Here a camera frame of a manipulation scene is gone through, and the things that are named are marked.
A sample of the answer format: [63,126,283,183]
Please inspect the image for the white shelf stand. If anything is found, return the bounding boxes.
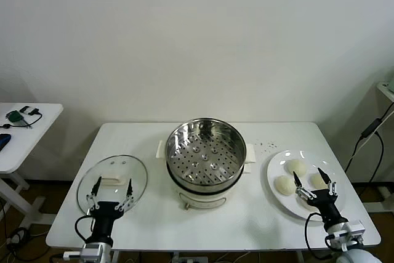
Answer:
[360,80,394,214]

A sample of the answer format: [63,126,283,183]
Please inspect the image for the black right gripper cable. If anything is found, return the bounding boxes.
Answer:
[304,212,336,262]

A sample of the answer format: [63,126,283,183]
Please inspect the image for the white side table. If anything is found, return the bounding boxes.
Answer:
[0,102,65,230]

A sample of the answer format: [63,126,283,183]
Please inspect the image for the stainless steel steamer basket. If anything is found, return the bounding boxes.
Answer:
[165,117,248,192]

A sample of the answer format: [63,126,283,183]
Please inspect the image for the white power strip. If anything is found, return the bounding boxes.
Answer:
[177,255,209,263]

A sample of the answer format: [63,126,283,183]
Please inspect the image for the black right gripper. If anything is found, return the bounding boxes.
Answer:
[292,167,348,229]

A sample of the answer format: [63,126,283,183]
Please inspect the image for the black power adapter cable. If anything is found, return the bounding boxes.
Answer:
[344,102,394,188]

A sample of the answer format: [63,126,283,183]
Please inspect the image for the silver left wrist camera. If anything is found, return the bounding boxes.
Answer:
[63,243,103,261]

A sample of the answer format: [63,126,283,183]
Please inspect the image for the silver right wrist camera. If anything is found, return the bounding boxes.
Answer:
[334,220,366,251]

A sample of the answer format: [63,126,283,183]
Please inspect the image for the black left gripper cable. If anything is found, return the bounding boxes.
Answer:
[74,214,97,244]

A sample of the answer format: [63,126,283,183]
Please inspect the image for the thin black cable with plug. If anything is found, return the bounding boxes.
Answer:
[0,108,43,130]

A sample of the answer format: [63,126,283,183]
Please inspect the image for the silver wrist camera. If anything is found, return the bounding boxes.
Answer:
[334,220,366,251]
[63,243,103,261]

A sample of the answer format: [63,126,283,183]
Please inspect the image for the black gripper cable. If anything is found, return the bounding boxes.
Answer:
[304,212,336,262]
[74,214,97,244]

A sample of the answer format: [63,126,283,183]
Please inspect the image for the floor cables with white plug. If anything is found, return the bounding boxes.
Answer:
[4,225,32,254]

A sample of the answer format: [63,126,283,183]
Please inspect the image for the dark blue object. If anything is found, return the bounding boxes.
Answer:
[0,132,12,153]

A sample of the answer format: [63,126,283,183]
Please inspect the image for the glass lid with cream handle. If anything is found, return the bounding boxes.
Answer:
[76,154,149,217]

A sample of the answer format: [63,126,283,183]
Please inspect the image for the small green device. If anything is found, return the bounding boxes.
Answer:
[6,110,25,125]

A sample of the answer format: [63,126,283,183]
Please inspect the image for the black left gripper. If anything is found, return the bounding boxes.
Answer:
[85,176,135,243]

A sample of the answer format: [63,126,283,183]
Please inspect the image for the white round plate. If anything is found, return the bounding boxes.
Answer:
[266,149,347,222]

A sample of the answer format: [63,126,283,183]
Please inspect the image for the white electric cooker pot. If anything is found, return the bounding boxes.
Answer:
[156,139,258,211]

